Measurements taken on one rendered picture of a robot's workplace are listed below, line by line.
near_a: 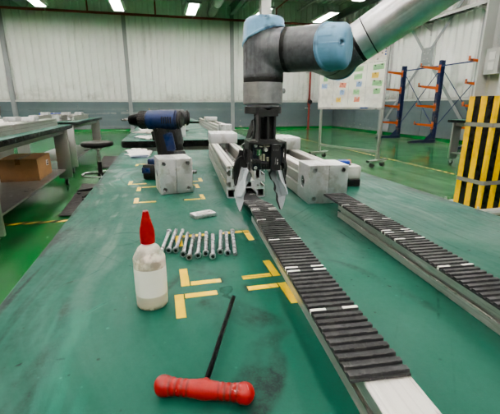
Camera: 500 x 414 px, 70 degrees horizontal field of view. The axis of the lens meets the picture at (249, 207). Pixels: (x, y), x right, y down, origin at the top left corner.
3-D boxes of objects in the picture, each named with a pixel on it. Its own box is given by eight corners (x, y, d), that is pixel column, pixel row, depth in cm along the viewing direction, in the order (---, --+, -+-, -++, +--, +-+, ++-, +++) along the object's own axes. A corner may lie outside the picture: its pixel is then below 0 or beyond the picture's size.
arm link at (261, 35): (278, 10, 59) (233, 16, 63) (277, 80, 62) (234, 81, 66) (295, 19, 66) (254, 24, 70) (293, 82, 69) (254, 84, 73)
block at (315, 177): (355, 201, 90) (358, 164, 88) (308, 204, 88) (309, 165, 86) (341, 193, 99) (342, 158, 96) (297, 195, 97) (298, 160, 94)
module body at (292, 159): (332, 194, 98) (334, 163, 96) (297, 195, 97) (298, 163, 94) (268, 155, 174) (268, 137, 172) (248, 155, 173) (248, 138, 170)
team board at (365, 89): (307, 158, 721) (312, 53, 668) (325, 156, 748) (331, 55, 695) (369, 168, 601) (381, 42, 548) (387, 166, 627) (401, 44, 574)
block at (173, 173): (201, 190, 101) (200, 158, 99) (160, 195, 97) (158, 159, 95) (194, 184, 110) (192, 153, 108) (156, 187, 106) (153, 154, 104)
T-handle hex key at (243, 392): (253, 411, 28) (253, 393, 28) (151, 401, 29) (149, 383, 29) (268, 305, 44) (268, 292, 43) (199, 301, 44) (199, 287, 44)
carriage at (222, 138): (237, 149, 148) (236, 133, 146) (210, 150, 146) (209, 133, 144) (232, 145, 163) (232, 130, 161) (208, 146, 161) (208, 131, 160)
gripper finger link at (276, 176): (285, 215, 72) (270, 173, 69) (277, 208, 78) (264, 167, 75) (300, 209, 72) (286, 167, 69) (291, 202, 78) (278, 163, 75)
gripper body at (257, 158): (247, 174, 67) (247, 107, 63) (240, 167, 75) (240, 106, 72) (287, 172, 68) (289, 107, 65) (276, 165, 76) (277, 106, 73)
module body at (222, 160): (264, 196, 95) (264, 164, 93) (227, 198, 94) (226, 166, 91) (230, 156, 171) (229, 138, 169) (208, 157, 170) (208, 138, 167)
